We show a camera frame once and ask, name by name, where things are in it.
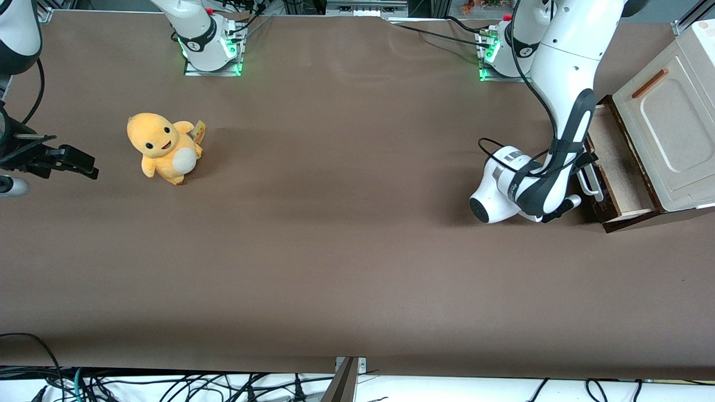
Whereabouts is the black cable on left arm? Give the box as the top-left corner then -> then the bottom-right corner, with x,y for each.
478,0 -> 562,175

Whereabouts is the short black table cable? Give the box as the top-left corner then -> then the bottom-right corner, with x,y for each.
444,15 -> 485,35

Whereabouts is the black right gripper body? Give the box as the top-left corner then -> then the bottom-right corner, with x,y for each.
0,134 -> 61,180

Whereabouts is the black looped cable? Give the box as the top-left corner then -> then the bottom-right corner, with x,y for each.
0,333 -> 63,402

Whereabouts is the yellow plush toy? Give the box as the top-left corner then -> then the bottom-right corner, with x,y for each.
126,112 -> 207,186

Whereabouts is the white cabinet with drawer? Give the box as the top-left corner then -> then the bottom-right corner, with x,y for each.
612,20 -> 715,213

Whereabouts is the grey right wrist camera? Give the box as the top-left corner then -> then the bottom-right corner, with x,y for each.
0,176 -> 29,197

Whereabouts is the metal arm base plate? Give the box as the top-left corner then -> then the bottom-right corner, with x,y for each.
183,33 -> 244,77
478,28 -> 538,83

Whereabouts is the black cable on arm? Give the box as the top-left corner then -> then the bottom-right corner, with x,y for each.
21,58 -> 45,126
478,0 -> 562,175

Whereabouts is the long black table cable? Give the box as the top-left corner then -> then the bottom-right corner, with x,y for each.
390,20 -> 488,48

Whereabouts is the wooden drawer with white handle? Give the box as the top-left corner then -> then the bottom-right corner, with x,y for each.
578,96 -> 657,221

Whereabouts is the white power strip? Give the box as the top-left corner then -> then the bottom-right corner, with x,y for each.
326,0 -> 409,17

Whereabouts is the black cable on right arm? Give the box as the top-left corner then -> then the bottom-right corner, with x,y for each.
21,58 -> 45,126

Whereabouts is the black cable bundle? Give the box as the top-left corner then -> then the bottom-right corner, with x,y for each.
223,0 -> 269,37

